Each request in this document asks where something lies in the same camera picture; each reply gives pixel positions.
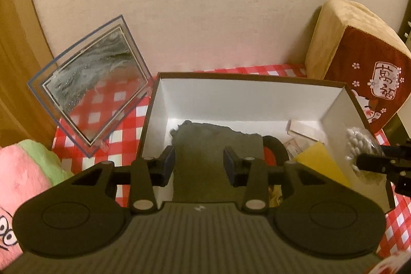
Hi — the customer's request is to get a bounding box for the bag of cotton swabs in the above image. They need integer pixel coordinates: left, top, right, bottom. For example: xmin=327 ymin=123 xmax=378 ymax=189
xmin=345 ymin=126 xmax=384 ymax=178

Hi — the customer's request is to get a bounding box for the yellow-brown soft item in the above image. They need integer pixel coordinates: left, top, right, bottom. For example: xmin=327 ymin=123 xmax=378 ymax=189
xmin=268 ymin=186 xmax=285 ymax=208

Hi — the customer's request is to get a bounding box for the red checkered tablecloth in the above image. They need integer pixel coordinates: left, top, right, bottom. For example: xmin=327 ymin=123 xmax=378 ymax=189
xmin=51 ymin=64 xmax=411 ymax=274

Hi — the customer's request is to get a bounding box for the dark grey fuzzy item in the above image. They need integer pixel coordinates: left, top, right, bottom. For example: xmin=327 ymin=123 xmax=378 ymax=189
xmin=169 ymin=120 xmax=195 ymax=141

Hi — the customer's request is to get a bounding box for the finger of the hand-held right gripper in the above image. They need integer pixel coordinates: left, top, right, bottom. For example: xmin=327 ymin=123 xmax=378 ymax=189
xmin=382 ymin=139 xmax=411 ymax=162
xmin=356 ymin=153 xmax=411 ymax=179

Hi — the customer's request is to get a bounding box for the brown cat print cushion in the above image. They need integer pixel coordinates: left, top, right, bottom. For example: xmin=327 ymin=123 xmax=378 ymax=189
xmin=304 ymin=0 xmax=411 ymax=135

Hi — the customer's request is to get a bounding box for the pink and green plush toy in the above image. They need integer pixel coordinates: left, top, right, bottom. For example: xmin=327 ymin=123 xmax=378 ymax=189
xmin=0 ymin=139 xmax=74 ymax=262

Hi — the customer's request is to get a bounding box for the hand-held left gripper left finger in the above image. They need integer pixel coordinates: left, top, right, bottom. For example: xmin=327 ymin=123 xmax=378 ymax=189
xmin=71 ymin=146 xmax=175 ymax=213

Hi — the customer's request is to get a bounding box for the white cardboard box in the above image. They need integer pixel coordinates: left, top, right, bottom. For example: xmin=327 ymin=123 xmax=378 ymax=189
xmin=136 ymin=72 xmax=395 ymax=210

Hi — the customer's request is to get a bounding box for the olive grey cloth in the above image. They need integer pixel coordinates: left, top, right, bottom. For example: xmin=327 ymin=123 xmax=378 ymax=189
xmin=169 ymin=120 xmax=264 ymax=204

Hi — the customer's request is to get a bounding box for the floral tissue pack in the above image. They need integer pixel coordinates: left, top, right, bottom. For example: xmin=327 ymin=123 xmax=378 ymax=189
xmin=369 ymin=251 xmax=406 ymax=274

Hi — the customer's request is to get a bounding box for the small white box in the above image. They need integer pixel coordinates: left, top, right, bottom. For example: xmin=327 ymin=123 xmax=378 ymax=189
xmin=287 ymin=120 xmax=326 ymax=144

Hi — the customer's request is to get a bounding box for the yellow sponge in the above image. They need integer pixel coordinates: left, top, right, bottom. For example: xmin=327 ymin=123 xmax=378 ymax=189
xmin=294 ymin=141 xmax=352 ymax=188

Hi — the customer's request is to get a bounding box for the black and red round item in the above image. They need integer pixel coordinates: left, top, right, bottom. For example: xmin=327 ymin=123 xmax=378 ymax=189
xmin=261 ymin=136 xmax=289 ymax=169

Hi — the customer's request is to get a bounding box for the clear sand art frame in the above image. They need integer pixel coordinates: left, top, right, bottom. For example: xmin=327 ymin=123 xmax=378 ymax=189
xmin=27 ymin=15 xmax=152 ymax=159

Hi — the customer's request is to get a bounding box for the pink printed packet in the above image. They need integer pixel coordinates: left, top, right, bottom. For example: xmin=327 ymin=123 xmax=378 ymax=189
xmin=284 ymin=138 xmax=305 ymax=160

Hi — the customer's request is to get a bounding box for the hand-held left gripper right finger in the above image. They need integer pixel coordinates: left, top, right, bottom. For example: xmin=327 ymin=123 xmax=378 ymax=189
xmin=224 ymin=146 xmax=326 ymax=213

